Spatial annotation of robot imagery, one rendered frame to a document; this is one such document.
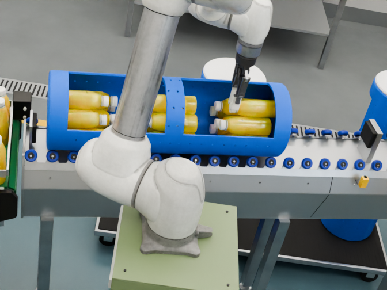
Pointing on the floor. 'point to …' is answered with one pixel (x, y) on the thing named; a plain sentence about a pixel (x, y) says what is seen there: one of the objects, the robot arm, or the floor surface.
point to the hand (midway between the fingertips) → (235, 99)
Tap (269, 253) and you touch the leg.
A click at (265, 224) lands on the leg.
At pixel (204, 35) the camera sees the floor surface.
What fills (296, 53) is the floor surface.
